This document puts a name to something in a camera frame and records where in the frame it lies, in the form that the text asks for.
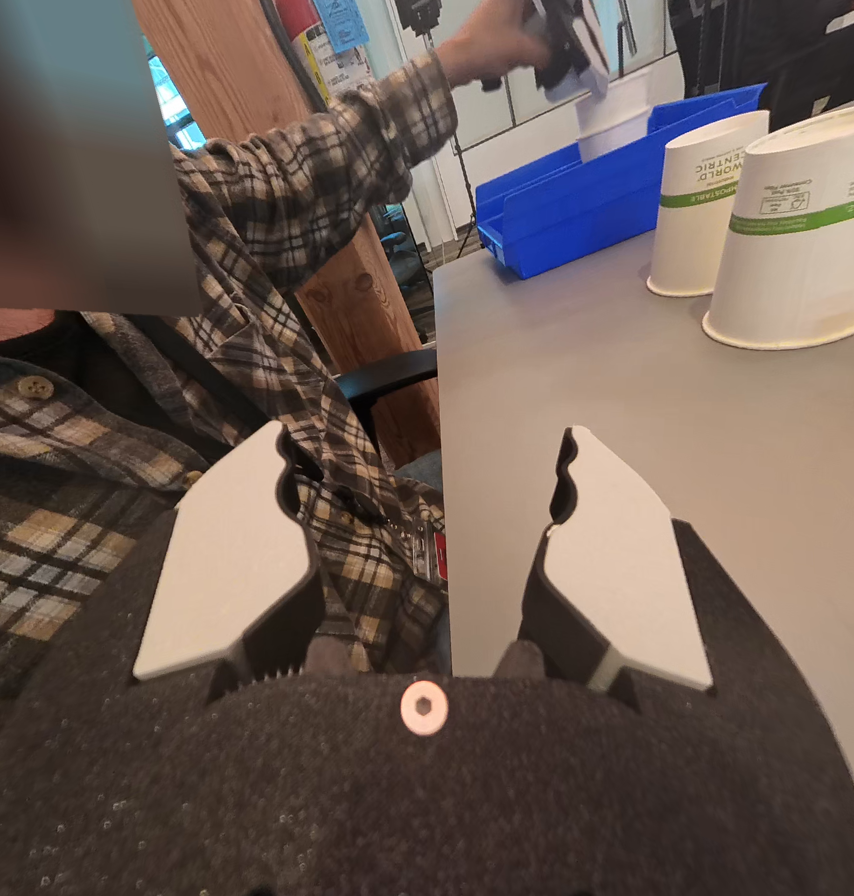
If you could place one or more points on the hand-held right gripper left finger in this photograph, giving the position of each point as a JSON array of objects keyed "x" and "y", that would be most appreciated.
[{"x": 224, "y": 560}]

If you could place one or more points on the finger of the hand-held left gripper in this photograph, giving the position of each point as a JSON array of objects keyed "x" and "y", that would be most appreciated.
[
  {"x": 595, "y": 42},
  {"x": 570, "y": 89}
]

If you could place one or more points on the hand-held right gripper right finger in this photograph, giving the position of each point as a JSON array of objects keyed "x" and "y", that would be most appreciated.
[{"x": 623, "y": 574}]

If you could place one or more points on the white cup green band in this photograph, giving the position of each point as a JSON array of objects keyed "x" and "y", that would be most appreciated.
[
  {"x": 791, "y": 280},
  {"x": 616, "y": 126},
  {"x": 693, "y": 238}
]

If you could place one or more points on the blue plastic bin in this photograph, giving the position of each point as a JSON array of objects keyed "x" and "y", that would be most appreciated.
[{"x": 574, "y": 203}]

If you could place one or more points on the person's left forearm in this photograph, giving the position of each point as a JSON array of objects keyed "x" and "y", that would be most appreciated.
[{"x": 329, "y": 161}]

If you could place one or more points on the person's left hand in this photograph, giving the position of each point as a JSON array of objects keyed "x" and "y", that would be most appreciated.
[{"x": 490, "y": 45}]

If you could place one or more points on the black tripod light stand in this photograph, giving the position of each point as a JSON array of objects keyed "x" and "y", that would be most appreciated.
[{"x": 420, "y": 10}]

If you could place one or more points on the person's plaid shirt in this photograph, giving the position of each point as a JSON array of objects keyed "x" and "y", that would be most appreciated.
[{"x": 84, "y": 525}]

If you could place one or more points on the red id badge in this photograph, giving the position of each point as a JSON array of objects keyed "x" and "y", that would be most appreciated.
[{"x": 439, "y": 556}]

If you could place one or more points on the blue inspection tag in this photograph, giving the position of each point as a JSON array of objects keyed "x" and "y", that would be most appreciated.
[{"x": 339, "y": 24}]

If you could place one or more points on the black chair armrest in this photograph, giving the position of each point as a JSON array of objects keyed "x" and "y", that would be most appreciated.
[{"x": 392, "y": 371}]

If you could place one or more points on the red fire extinguisher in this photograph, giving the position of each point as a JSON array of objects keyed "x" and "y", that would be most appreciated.
[{"x": 294, "y": 14}]

